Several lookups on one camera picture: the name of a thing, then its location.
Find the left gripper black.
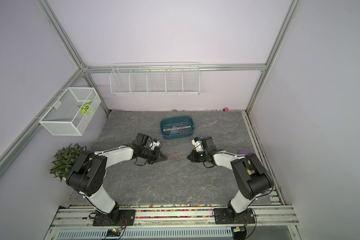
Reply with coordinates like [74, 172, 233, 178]
[140, 146, 167, 164]

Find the blue protractor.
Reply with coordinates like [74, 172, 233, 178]
[168, 126, 178, 136]

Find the clear straight ruler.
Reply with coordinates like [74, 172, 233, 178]
[178, 127, 192, 134]

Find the teal plastic storage box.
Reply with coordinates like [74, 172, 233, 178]
[160, 116, 195, 140]

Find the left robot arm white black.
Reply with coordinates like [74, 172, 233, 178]
[66, 145, 168, 215]

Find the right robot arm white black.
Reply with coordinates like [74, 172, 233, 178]
[187, 150, 274, 214]

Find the white vent grille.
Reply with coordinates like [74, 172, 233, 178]
[56, 227, 233, 240]

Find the green leaf toy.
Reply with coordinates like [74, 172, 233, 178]
[78, 101, 94, 116]

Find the circuit board right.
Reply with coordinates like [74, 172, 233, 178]
[231, 226, 247, 240]

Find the circuit board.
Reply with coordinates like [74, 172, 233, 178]
[105, 229, 121, 238]
[231, 226, 247, 240]

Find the circuit board left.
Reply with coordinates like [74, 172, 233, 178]
[105, 229, 121, 238]

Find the potted green plant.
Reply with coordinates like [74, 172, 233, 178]
[49, 144, 87, 182]

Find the white mesh basket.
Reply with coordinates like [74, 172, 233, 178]
[39, 87, 101, 136]

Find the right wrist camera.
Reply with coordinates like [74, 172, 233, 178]
[192, 137, 217, 153]

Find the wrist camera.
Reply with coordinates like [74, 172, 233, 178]
[133, 133, 162, 150]
[192, 137, 217, 153]

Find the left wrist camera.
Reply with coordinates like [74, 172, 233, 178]
[133, 133, 162, 150]

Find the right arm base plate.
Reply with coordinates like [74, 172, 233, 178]
[212, 208, 256, 225]

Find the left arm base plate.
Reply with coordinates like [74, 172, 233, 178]
[91, 209, 136, 227]

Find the white wire wall shelf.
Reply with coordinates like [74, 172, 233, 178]
[110, 62, 201, 95]

